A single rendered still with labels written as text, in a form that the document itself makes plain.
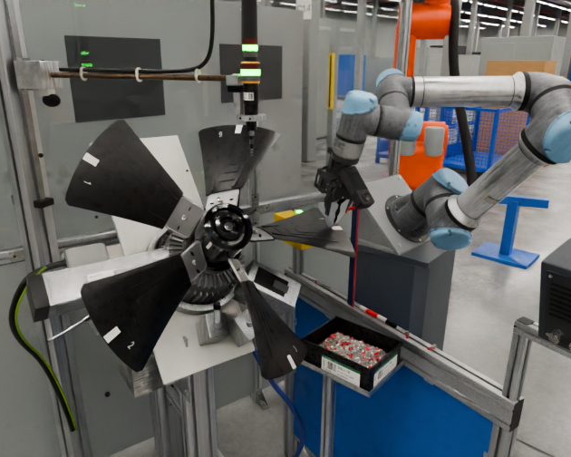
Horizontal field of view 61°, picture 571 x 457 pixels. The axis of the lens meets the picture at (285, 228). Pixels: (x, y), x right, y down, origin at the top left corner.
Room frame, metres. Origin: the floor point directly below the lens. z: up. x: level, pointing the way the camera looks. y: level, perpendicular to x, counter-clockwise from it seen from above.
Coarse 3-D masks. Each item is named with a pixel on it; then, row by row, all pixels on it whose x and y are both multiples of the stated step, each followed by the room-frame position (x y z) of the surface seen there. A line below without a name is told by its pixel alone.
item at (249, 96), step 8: (248, 88) 1.13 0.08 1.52; (256, 88) 1.14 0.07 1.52; (248, 96) 1.13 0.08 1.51; (256, 96) 1.14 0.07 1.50; (248, 104) 1.13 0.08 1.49; (256, 104) 1.14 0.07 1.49; (248, 112) 1.13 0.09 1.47; (256, 112) 1.14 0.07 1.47; (248, 128) 1.14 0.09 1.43; (256, 128) 1.15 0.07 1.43
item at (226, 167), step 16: (208, 128) 1.36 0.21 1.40; (224, 128) 1.35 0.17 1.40; (208, 144) 1.32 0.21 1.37; (224, 144) 1.30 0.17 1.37; (240, 144) 1.29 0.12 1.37; (256, 144) 1.29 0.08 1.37; (272, 144) 1.29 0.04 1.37; (208, 160) 1.28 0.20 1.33; (224, 160) 1.26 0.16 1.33; (240, 160) 1.24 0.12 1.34; (256, 160) 1.24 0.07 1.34; (208, 176) 1.24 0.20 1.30; (224, 176) 1.21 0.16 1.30; (240, 176) 1.20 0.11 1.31; (208, 192) 1.20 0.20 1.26
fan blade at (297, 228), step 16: (272, 224) 1.21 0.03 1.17; (288, 224) 1.22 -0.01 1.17; (304, 224) 1.23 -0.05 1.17; (320, 224) 1.25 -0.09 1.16; (336, 224) 1.27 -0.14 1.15; (288, 240) 1.12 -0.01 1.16; (304, 240) 1.13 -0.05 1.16; (320, 240) 1.16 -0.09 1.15; (336, 240) 1.18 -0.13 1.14; (352, 256) 1.15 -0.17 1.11
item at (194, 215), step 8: (184, 200) 1.09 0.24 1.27; (176, 208) 1.09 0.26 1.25; (184, 208) 1.09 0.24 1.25; (192, 208) 1.09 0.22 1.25; (200, 208) 1.09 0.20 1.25; (176, 216) 1.09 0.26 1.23; (192, 216) 1.09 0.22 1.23; (200, 216) 1.09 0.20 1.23; (168, 224) 1.08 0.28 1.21; (176, 224) 1.09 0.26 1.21; (184, 224) 1.09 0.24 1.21; (192, 224) 1.09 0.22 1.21; (176, 232) 1.08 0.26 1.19; (184, 232) 1.09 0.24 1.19
